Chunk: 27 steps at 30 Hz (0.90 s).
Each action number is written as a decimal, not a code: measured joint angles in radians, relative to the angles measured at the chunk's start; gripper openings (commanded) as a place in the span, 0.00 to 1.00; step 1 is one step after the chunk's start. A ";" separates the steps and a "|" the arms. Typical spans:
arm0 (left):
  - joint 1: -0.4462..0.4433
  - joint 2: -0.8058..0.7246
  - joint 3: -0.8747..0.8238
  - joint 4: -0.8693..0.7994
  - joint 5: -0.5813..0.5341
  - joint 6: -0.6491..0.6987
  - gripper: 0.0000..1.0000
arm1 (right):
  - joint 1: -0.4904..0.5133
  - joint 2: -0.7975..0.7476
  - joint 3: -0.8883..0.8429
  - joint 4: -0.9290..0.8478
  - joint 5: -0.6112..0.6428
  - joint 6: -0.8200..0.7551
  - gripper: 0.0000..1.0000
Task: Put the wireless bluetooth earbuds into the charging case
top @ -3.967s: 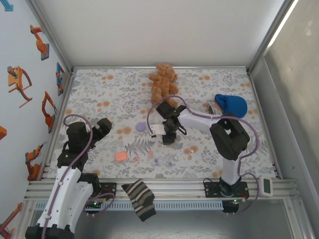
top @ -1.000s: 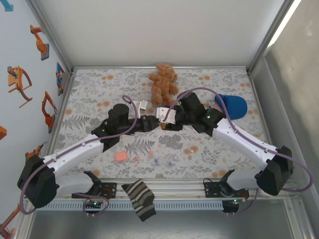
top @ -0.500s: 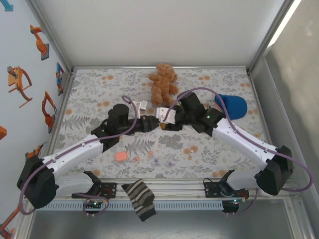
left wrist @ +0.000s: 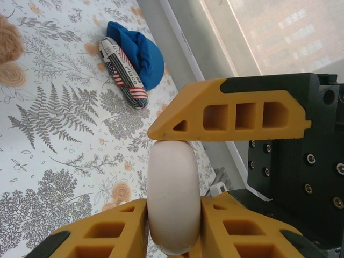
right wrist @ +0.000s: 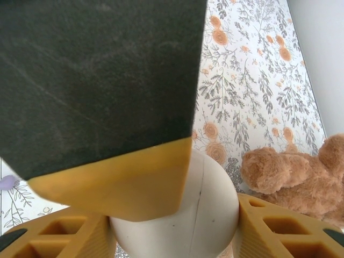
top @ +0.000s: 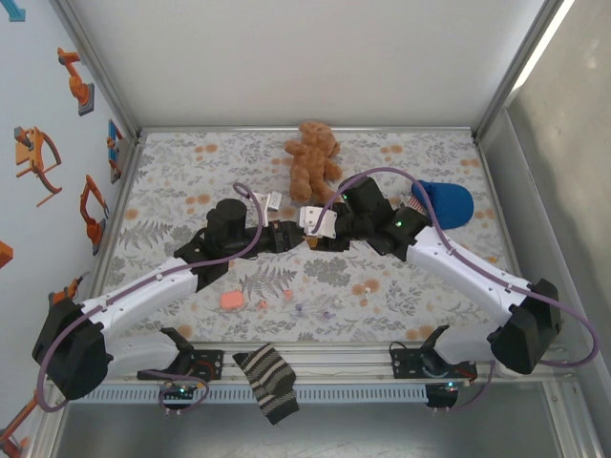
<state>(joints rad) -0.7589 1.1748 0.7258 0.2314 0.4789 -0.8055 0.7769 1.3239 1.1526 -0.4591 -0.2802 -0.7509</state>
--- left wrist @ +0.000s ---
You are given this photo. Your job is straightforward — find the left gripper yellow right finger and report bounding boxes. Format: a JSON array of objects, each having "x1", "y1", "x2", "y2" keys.
[{"x1": 200, "y1": 191, "x2": 333, "y2": 258}]

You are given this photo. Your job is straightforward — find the blue cloth pouch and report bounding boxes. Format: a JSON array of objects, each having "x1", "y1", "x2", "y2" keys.
[{"x1": 106, "y1": 21, "x2": 165, "y2": 91}]

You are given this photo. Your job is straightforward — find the flag print glasses case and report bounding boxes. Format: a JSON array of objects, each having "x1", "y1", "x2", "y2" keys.
[{"x1": 98, "y1": 37, "x2": 149, "y2": 110}]

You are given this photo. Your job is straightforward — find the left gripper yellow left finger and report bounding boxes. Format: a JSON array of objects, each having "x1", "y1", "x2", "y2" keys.
[{"x1": 26, "y1": 198, "x2": 149, "y2": 258}]

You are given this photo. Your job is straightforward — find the brown teddy bear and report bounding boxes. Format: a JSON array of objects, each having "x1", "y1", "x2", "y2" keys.
[{"x1": 0, "y1": 13, "x2": 25, "y2": 68}]

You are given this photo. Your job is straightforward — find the translucent window blind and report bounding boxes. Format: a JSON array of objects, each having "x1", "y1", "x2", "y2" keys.
[{"x1": 198, "y1": 0, "x2": 344, "y2": 81}]

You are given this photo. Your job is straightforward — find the white earbud charging case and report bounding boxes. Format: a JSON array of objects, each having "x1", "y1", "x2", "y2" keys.
[{"x1": 147, "y1": 141, "x2": 202, "y2": 256}]

